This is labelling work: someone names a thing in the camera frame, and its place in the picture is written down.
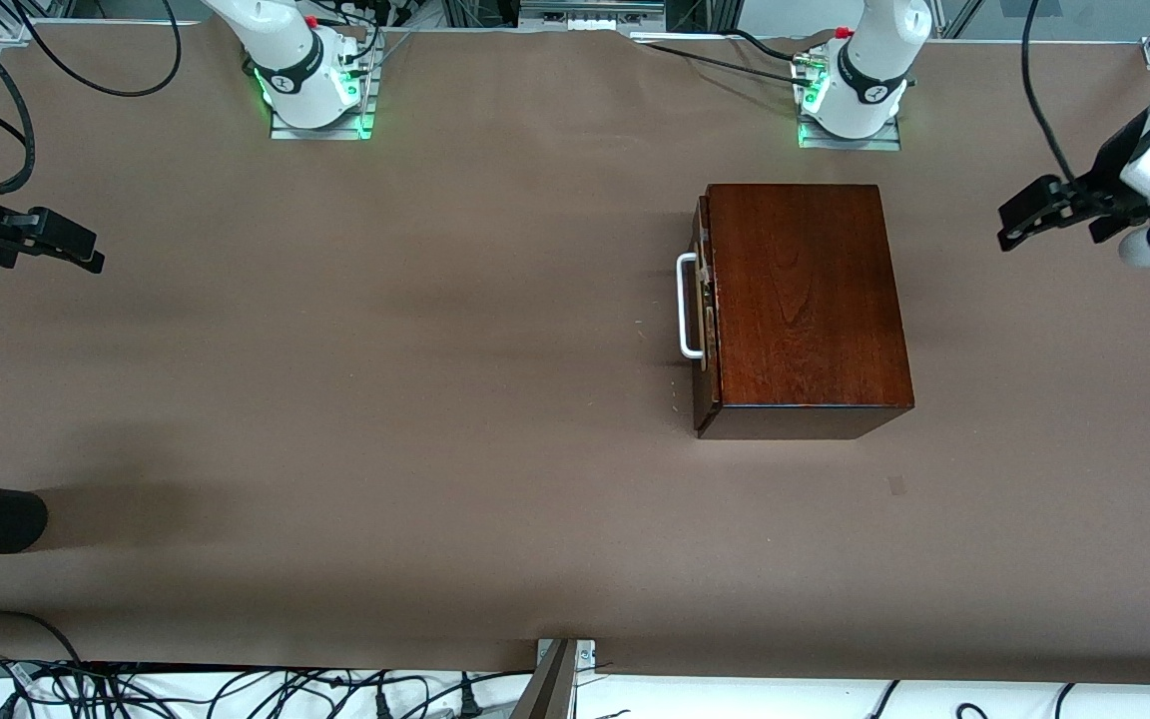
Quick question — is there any wooden drawer with white handle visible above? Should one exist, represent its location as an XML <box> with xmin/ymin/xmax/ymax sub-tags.
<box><xmin>676</xmin><ymin>195</ymin><xmax>723</xmax><ymax>400</ymax></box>

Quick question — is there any dark brown wooden cabinet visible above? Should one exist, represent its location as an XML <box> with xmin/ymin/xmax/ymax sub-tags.
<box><xmin>692</xmin><ymin>183</ymin><xmax>916</xmax><ymax>441</ymax></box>

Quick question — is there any grey device with ports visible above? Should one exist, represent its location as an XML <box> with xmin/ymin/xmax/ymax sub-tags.
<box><xmin>518</xmin><ymin>0</ymin><xmax>668</xmax><ymax>31</ymax></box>

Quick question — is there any brown table cover sheet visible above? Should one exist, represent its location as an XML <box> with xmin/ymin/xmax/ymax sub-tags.
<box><xmin>0</xmin><ymin>22</ymin><xmax>1150</xmax><ymax>686</ymax></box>

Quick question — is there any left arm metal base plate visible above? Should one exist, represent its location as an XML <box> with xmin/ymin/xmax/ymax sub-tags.
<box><xmin>797</xmin><ymin>55</ymin><xmax>903</xmax><ymax>152</ymax></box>

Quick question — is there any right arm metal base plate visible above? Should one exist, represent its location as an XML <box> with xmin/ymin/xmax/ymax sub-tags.
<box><xmin>271</xmin><ymin>35</ymin><xmax>378</xmax><ymax>141</ymax></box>

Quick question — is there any tangled black cable bundle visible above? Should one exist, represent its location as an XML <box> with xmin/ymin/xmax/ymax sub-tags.
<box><xmin>0</xmin><ymin>654</ymin><xmax>536</xmax><ymax>719</ymax></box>

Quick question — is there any aluminium camera post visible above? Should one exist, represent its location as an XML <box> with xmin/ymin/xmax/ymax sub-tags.
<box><xmin>510</xmin><ymin>637</ymin><xmax>598</xmax><ymax>719</ymax></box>

